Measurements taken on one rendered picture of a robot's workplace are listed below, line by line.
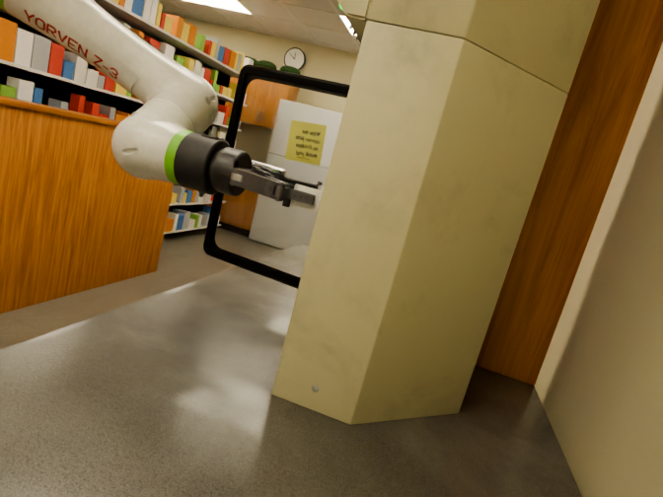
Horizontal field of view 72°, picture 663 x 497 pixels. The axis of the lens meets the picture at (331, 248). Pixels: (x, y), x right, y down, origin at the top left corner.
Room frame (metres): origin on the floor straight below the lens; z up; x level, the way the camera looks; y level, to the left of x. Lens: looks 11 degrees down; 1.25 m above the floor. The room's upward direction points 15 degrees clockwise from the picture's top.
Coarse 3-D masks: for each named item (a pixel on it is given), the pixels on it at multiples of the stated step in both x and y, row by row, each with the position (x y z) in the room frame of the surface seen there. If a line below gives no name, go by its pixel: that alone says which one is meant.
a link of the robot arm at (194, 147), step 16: (192, 144) 0.72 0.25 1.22; (208, 144) 0.73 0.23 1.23; (224, 144) 0.75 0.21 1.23; (176, 160) 0.72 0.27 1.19; (192, 160) 0.71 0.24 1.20; (208, 160) 0.72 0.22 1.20; (176, 176) 0.73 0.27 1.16; (192, 176) 0.72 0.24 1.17; (208, 176) 0.73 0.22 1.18; (208, 192) 0.74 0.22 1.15
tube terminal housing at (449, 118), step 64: (384, 0) 0.55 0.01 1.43; (448, 0) 0.53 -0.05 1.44; (512, 0) 0.56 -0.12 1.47; (576, 0) 0.61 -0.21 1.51; (384, 64) 0.54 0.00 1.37; (448, 64) 0.53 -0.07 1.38; (512, 64) 0.58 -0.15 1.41; (576, 64) 0.63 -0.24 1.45; (384, 128) 0.54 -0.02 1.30; (448, 128) 0.54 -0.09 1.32; (512, 128) 0.59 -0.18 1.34; (384, 192) 0.54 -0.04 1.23; (448, 192) 0.55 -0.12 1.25; (512, 192) 0.61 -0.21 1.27; (320, 256) 0.55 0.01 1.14; (384, 256) 0.53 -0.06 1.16; (448, 256) 0.57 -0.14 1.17; (320, 320) 0.54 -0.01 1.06; (384, 320) 0.53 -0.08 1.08; (448, 320) 0.59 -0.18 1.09; (320, 384) 0.54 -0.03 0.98; (384, 384) 0.55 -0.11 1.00; (448, 384) 0.61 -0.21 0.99
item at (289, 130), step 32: (256, 96) 0.94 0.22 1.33; (288, 96) 0.92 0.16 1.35; (320, 96) 0.90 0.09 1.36; (256, 128) 0.94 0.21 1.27; (288, 128) 0.91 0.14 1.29; (320, 128) 0.89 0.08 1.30; (256, 160) 0.93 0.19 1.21; (288, 160) 0.91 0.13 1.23; (320, 160) 0.89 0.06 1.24; (256, 192) 0.92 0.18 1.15; (224, 224) 0.94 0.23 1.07; (256, 224) 0.92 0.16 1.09; (288, 224) 0.90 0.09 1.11; (256, 256) 0.91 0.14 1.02; (288, 256) 0.89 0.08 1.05
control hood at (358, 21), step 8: (344, 0) 0.56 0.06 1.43; (352, 0) 0.56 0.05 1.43; (360, 0) 0.55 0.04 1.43; (368, 0) 0.55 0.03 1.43; (344, 8) 0.56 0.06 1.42; (352, 8) 0.56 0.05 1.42; (360, 8) 0.55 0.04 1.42; (368, 8) 0.55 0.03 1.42; (352, 16) 0.56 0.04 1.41; (360, 16) 0.56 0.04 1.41; (352, 24) 0.59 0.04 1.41; (360, 24) 0.57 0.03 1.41; (360, 32) 0.61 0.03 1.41
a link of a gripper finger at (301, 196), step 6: (276, 186) 0.64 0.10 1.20; (282, 192) 0.63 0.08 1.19; (288, 192) 0.64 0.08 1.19; (294, 192) 0.65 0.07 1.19; (300, 192) 0.64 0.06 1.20; (306, 192) 0.65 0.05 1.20; (294, 198) 0.65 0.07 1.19; (300, 198) 0.64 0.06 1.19; (306, 198) 0.64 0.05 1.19; (312, 198) 0.64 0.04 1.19; (312, 204) 0.65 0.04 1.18
